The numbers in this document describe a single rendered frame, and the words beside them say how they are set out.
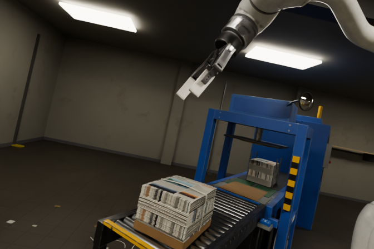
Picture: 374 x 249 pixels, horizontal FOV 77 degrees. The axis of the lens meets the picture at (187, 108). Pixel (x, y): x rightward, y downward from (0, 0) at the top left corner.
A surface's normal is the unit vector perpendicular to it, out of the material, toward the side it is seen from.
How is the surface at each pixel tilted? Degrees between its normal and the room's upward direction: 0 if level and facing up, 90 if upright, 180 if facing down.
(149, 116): 90
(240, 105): 90
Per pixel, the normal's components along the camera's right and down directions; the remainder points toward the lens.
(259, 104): -0.52, -0.14
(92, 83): 0.05, -0.02
